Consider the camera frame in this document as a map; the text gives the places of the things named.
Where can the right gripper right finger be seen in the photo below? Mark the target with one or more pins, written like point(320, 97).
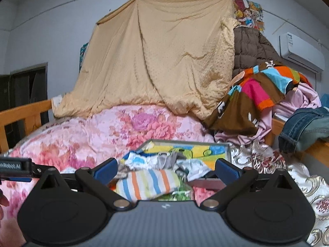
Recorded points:
point(236, 180)

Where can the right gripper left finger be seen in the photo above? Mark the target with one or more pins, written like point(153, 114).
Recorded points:
point(95, 181)

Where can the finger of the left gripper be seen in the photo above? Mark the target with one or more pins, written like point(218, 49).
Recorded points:
point(21, 175)

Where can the striped pastel towel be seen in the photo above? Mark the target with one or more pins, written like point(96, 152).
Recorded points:
point(147, 184)

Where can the white cloth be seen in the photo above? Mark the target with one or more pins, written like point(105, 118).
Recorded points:
point(189, 169)

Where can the grey striped sock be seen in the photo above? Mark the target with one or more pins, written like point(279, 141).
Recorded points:
point(168, 160)

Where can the person's left hand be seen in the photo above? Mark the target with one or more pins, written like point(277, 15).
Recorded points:
point(4, 202)

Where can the cartoon frog towel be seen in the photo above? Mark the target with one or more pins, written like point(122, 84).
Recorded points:
point(206, 152)

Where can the pink floral quilt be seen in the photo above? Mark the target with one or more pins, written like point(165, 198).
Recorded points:
point(72, 143)

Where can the green patterned plastic bag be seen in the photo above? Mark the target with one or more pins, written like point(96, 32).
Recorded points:
point(183, 193)

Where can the grey metal tray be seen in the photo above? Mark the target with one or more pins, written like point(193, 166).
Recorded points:
point(193, 159)

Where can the blue denim jeans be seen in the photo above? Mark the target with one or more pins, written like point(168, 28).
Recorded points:
point(303, 129)

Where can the colorful patchwork brown cloth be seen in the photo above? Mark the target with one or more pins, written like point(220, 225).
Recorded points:
point(262, 87)

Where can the pale pink sheet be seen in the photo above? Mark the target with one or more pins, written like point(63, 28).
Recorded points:
point(302, 96)

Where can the brown quilted jacket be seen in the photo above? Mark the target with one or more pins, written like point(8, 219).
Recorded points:
point(251, 48)

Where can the beige dotted blanket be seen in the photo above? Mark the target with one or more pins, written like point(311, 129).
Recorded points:
point(175, 53)

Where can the wooden bed frame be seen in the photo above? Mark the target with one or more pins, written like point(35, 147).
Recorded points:
point(30, 114)

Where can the teal wall hanging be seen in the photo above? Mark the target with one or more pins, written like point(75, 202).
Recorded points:
point(82, 53)

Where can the white wall air conditioner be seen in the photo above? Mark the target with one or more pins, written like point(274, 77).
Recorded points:
point(300, 52)

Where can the cartoon wall poster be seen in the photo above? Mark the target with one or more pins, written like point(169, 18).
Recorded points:
point(249, 14)

